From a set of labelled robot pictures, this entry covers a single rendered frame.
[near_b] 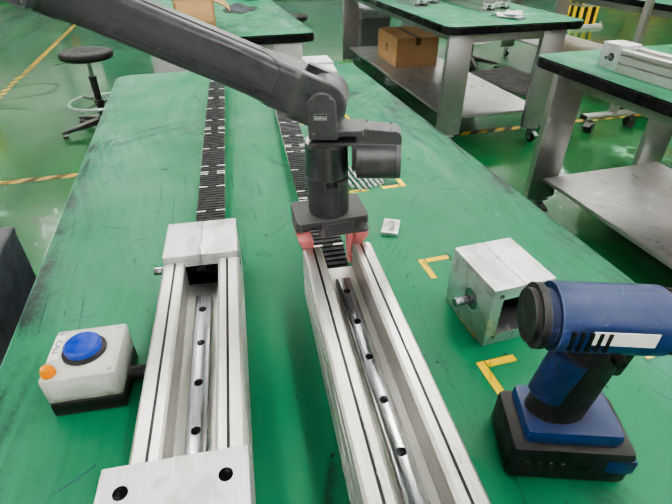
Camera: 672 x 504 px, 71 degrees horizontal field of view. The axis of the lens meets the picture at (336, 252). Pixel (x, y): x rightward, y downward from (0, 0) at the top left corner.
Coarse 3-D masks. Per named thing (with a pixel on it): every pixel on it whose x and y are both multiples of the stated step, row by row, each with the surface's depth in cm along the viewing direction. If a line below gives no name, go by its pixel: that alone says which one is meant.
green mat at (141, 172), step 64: (128, 128) 130; (192, 128) 130; (256, 128) 130; (128, 192) 99; (192, 192) 99; (256, 192) 99; (384, 192) 99; (448, 192) 99; (512, 192) 99; (64, 256) 80; (128, 256) 80; (256, 256) 80; (384, 256) 80; (448, 256) 80; (576, 256) 80; (64, 320) 67; (128, 320) 67; (256, 320) 67; (448, 320) 67; (0, 384) 57; (256, 384) 57; (320, 384) 57; (448, 384) 57; (512, 384) 57; (640, 384) 57; (0, 448) 50; (64, 448) 50; (128, 448) 50; (256, 448) 50; (320, 448) 50; (640, 448) 50
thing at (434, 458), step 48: (336, 288) 66; (384, 288) 59; (336, 336) 52; (384, 336) 55; (336, 384) 47; (384, 384) 50; (432, 384) 47; (336, 432) 50; (384, 432) 46; (432, 432) 42; (384, 480) 39; (432, 480) 43; (480, 480) 39
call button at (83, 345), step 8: (72, 336) 54; (80, 336) 54; (88, 336) 54; (96, 336) 54; (64, 344) 53; (72, 344) 53; (80, 344) 53; (88, 344) 53; (96, 344) 53; (64, 352) 52; (72, 352) 52; (80, 352) 52; (88, 352) 52; (96, 352) 53; (72, 360) 52
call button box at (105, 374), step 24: (120, 336) 56; (48, 360) 53; (96, 360) 53; (120, 360) 54; (48, 384) 50; (72, 384) 51; (96, 384) 52; (120, 384) 53; (72, 408) 53; (96, 408) 54
